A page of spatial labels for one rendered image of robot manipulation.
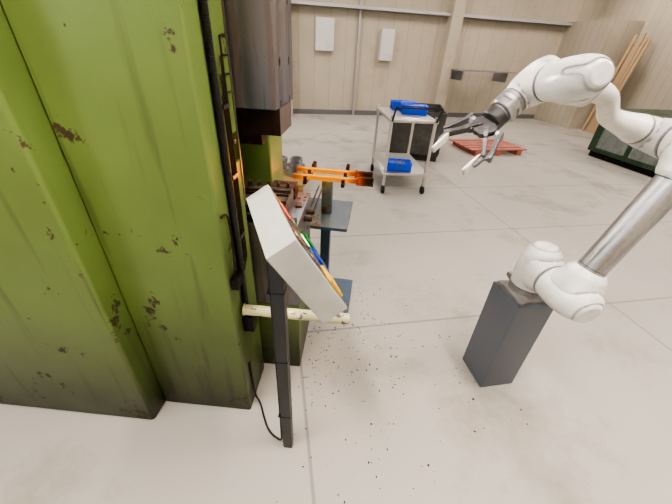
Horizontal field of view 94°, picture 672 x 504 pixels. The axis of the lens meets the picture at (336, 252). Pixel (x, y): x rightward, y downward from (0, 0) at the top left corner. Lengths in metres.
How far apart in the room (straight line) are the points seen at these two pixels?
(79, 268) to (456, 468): 1.70
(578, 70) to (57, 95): 1.35
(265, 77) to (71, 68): 0.50
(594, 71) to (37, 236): 1.61
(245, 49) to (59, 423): 1.84
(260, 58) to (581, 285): 1.39
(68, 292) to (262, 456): 1.03
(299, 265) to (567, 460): 1.66
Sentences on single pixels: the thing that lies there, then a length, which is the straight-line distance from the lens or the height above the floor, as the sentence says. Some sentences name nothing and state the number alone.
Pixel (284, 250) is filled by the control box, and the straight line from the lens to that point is 0.70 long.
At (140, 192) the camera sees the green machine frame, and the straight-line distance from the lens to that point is 1.16.
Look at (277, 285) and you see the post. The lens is 0.95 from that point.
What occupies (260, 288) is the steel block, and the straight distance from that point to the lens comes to 1.58.
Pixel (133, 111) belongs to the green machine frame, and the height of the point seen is 1.38.
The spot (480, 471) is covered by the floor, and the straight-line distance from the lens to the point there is 1.83.
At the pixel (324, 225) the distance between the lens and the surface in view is 1.84.
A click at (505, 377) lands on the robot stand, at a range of 2.10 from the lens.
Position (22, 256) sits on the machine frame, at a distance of 1.44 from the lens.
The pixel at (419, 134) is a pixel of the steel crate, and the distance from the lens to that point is 5.64.
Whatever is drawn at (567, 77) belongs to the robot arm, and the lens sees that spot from 1.09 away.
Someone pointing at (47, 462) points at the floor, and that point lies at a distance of 2.05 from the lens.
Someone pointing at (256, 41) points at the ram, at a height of 1.56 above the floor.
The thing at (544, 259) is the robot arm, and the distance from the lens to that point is 1.62.
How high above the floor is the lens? 1.55
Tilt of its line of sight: 33 degrees down
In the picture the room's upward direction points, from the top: 3 degrees clockwise
